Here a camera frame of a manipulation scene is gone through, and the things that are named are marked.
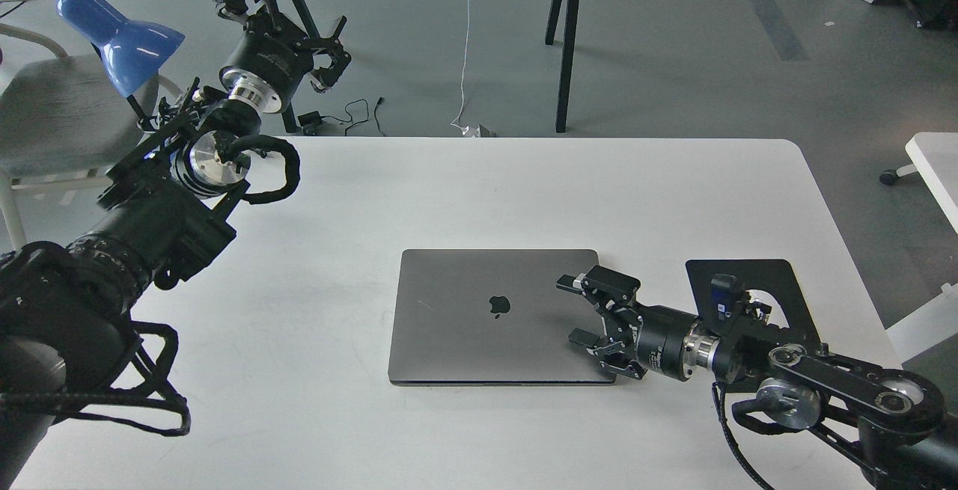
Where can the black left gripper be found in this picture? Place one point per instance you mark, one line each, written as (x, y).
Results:
(277, 53)

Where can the white side table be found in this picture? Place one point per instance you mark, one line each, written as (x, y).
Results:
(933, 155)

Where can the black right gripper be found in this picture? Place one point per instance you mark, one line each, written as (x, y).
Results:
(638, 338)

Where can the black power adapter with cable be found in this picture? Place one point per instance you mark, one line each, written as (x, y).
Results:
(310, 124)

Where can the black mouse pad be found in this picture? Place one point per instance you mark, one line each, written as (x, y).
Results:
(774, 276)

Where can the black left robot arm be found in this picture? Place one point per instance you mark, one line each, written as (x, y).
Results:
(68, 338)

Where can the white computer mouse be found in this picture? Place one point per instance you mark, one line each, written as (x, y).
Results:
(767, 301)

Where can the blue desk lamp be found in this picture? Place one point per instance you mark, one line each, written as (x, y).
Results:
(131, 51)

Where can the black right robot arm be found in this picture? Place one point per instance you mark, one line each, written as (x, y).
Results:
(771, 380)

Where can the grey chair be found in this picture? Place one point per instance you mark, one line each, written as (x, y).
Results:
(63, 121)

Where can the grey laptop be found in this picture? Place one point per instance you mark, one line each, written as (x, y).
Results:
(490, 317)

